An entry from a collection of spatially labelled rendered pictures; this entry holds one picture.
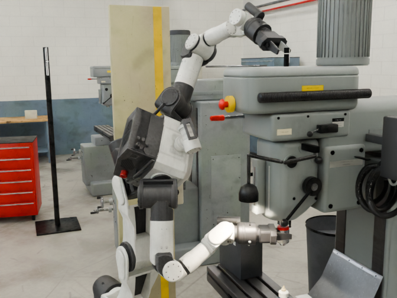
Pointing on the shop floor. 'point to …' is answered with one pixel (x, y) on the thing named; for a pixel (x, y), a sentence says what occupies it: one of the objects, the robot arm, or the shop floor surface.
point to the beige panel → (139, 80)
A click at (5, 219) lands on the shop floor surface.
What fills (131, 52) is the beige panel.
